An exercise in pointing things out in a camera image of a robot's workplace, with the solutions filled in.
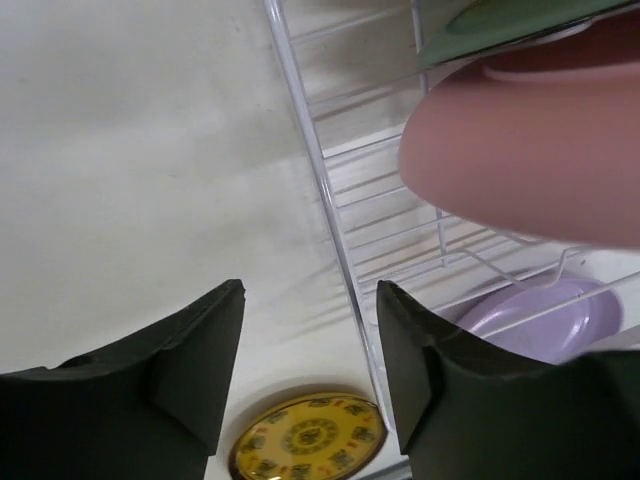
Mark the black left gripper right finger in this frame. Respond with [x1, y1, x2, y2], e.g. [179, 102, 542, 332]
[376, 281, 639, 480]

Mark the small yellow patterned plate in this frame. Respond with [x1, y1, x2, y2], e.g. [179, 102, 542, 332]
[228, 385, 388, 480]

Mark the white wire dish rack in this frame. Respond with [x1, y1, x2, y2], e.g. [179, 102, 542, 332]
[264, 1, 639, 421]

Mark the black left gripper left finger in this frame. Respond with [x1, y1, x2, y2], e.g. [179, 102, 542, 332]
[1, 279, 245, 479]

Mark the lavender plastic plate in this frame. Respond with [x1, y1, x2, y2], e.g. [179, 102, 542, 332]
[457, 274, 624, 364]

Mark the pink plastic plate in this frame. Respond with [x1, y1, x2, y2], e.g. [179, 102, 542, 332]
[399, 11, 639, 250]

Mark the blue floral green plate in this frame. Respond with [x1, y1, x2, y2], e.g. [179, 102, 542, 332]
[418, 0, 639, 69]

